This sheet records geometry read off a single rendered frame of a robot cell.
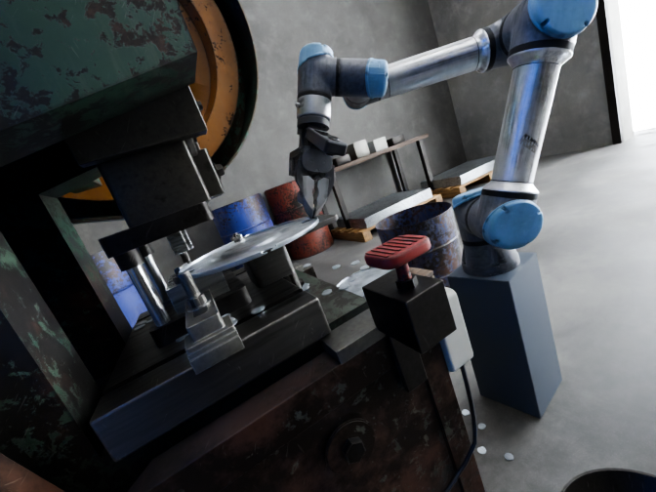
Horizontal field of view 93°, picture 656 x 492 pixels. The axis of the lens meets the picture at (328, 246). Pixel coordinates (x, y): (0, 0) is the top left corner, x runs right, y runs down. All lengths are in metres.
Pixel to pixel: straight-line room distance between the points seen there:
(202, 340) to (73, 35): 0.36
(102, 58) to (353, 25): 4.90
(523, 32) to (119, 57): 0.72
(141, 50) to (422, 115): 5.18
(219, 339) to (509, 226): 0.63
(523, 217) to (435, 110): 5.01
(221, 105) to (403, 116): 4.42
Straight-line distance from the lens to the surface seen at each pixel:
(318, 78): 0.73
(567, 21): 0.83
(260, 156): 4.11
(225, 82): 1.05
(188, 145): 0.58
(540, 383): 1.15
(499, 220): 0.77
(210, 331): 0.42
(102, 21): 0.49
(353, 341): 0.45
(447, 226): 1.66
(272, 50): 4.60
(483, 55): 0.94
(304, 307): 0.45
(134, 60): 0.48
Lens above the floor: 0.87
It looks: 13 degrees down
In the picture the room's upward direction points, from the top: 20 degrees counter-clockwise
